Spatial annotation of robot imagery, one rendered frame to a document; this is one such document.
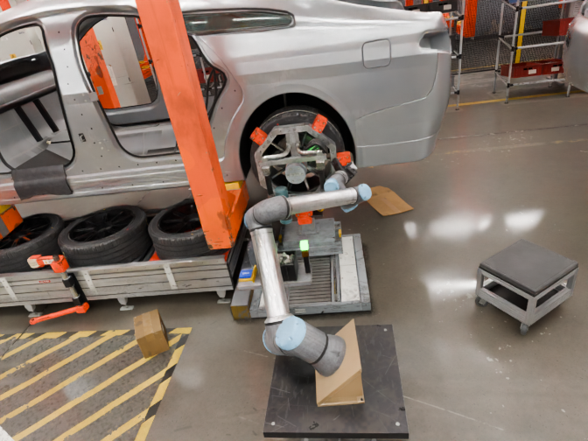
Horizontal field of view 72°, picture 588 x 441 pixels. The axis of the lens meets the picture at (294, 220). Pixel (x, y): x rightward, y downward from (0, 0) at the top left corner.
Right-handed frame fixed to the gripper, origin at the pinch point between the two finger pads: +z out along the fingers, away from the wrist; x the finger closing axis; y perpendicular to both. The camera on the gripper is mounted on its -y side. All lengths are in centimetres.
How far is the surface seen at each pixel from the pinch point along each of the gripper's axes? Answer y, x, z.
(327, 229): 21, -68, 20
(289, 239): 4, -84, 0
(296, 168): -22.8, -19.5, -17.7
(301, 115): -44.8, -1.6, 4.5
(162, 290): -36, -137, -75
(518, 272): 111, 28, -12
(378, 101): -14.3, 31.3, 25.3
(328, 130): -25.5, -0.3, 11.5
